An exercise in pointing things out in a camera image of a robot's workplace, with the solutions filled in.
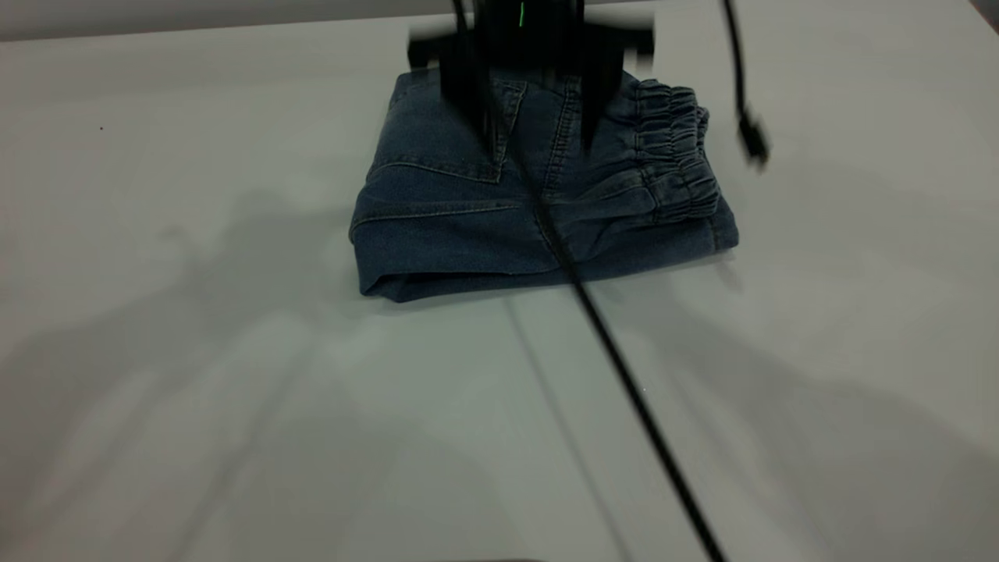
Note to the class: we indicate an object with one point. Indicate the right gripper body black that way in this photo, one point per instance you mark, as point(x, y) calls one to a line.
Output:
point(546, 35)

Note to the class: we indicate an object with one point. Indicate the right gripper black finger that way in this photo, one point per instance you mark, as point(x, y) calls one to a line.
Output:
point(476, 105)
point(599, 101)

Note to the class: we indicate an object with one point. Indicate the blue denim children's pants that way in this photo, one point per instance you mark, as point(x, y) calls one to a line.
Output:
point(437, 234)

